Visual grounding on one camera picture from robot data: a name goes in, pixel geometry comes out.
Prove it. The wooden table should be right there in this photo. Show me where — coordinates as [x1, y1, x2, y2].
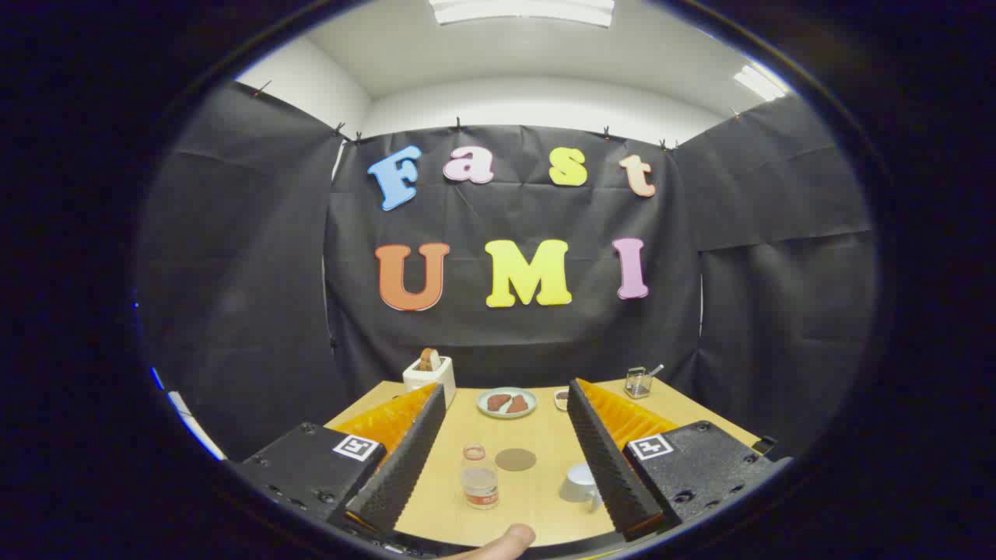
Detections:
[323, 377, 763, 549]

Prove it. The white cup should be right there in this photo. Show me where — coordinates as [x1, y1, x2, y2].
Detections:
[559, 463, 604, 512]

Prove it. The small ceiling light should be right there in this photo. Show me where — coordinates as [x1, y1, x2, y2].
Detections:
[733, 65, 788, 102]

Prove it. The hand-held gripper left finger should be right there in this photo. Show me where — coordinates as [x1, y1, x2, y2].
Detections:
[233, 383, 447, 537]

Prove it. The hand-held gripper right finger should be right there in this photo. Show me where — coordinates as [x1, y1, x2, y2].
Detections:
[566, 379, 793, 543]

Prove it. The clear plastic juice bottle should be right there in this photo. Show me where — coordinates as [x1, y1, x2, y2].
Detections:
[461, 443, 500, 510]

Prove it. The pale green plate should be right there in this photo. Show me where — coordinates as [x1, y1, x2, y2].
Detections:
[476, 387, 538, 420]

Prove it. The long ceiling light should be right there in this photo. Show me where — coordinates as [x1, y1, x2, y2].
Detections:
[429, 0, 615, 28]

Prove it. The white toaster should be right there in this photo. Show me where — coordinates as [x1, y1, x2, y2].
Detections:
[402, 356, 457, 409]

